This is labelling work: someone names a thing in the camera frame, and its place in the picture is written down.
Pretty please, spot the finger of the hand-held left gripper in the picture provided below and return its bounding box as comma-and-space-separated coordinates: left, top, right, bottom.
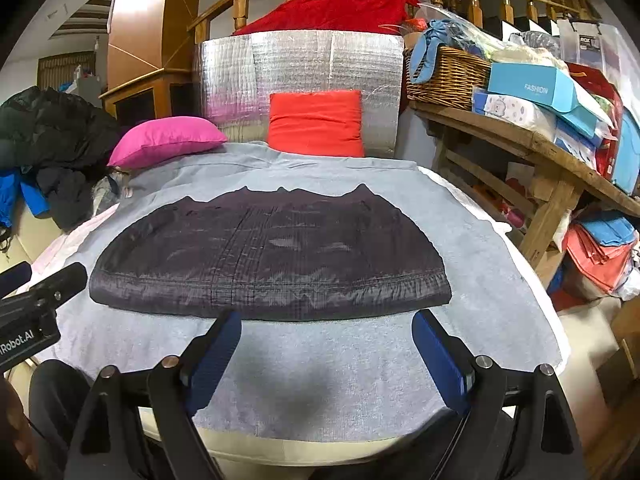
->
30, 261, 89, 307
0, 262, 34, 297

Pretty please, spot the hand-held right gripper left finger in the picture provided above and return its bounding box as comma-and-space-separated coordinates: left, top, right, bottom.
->
62, 310, 242, 480

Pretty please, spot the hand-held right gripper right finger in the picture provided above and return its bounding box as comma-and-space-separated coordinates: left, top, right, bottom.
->
412, 309, 586, 480

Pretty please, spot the dark quilted jacket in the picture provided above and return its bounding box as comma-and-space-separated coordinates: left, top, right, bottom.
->
89, 185, 453, 322

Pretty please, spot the person's left hand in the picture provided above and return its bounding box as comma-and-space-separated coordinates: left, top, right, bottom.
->
0, 377, 40, 476

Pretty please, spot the cream sofa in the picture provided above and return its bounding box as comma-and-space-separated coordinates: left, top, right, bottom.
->
0, 200, 66, 271

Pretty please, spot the person's left leg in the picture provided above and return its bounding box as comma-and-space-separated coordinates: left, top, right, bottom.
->
27, 359, 101, 480

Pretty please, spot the blue jacket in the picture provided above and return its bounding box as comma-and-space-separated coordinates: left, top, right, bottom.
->
0, 167, 51, 228

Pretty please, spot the grey blanket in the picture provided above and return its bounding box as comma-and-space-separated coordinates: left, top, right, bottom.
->
30, 141, 568, 443

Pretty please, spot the black down jacket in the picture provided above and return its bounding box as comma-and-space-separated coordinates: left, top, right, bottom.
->
0, 86, 126, 231

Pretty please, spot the pink pillow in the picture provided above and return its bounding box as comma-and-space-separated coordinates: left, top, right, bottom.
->
107, 116, 228, 168

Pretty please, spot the brown cardboard box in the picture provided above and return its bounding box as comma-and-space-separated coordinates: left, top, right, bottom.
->
595, 295, 640, 411

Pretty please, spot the stack of folded cloths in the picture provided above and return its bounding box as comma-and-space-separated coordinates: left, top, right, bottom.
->
562, 212, 640, 293

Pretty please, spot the wooden table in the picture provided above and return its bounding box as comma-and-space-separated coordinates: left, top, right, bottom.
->
407, 100, 640, 273

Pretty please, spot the red pillow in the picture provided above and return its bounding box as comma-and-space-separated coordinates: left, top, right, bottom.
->
267, 91, 365, 158

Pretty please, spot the white printed package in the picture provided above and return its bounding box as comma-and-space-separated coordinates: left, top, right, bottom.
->
472, 89, 558, 141

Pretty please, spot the wooden cabinet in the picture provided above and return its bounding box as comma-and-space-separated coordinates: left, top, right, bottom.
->
99, 0, 206, 121

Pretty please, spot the wicker basket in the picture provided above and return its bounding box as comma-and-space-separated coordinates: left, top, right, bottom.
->
406, 46, 493, 111

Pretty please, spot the light blue cardboard box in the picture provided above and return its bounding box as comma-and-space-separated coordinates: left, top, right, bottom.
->
487, 62, 601, 121

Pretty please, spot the red bag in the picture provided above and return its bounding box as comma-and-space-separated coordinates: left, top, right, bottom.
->
567, 62, 626, 181

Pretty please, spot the silver insulation mat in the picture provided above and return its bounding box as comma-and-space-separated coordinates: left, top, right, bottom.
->
192, 30, 405, 158

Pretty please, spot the blue cloth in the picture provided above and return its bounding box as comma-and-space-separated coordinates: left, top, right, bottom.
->
410, 19, 481, 83

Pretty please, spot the clear plastic bag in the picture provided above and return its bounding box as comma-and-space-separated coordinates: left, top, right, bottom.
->
492, 30, 571, 73

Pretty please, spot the clear plastic storage box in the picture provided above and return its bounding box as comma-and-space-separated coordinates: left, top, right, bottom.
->
557, 19, 636, 91

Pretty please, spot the red blanket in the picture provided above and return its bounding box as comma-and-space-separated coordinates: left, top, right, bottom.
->
232, 0, 421, 37

